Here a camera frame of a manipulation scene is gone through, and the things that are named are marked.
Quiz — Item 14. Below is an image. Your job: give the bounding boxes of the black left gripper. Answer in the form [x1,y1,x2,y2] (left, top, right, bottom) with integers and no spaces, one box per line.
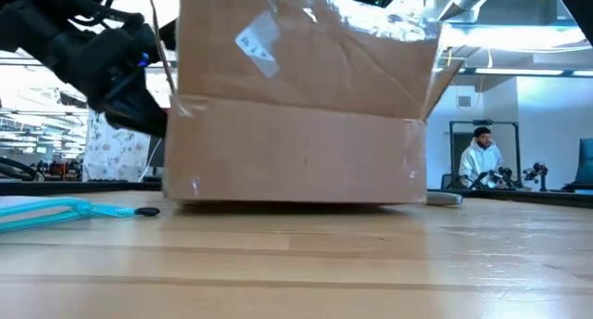
[44,18,179,139]

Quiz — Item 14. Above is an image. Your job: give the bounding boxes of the taped brown cardboard box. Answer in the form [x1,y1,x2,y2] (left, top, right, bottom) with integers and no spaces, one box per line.
[148,0,465,206]

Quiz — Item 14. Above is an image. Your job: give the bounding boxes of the teal mesh zipper pouch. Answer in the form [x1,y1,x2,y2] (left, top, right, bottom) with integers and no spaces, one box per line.
[0,197,161,235]

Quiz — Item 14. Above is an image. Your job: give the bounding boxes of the silver utility knife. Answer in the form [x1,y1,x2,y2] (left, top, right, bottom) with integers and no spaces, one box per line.
[425,191,464,207]

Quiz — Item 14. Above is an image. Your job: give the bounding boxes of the floral patterned partition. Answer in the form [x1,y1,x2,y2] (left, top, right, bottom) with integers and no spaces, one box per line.
[82,108,164,184]

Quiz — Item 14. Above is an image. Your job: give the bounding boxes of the person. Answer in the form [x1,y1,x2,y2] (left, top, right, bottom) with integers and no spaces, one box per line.
[458,126,505,190]

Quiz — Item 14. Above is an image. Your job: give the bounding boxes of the background robot arms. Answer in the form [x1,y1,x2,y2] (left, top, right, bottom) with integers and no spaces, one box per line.
[467,161,550,193]

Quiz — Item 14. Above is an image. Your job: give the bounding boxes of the blue chair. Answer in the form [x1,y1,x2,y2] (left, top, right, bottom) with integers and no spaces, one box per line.
[562,137,593,193]

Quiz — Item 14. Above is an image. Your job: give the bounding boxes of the black camera stand frame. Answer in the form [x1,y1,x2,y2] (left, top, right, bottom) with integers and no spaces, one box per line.
[448,120,523,190]

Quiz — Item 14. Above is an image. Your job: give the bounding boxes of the black aluminium table frame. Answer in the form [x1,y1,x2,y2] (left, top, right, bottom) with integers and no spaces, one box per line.
[0,179,593,210]

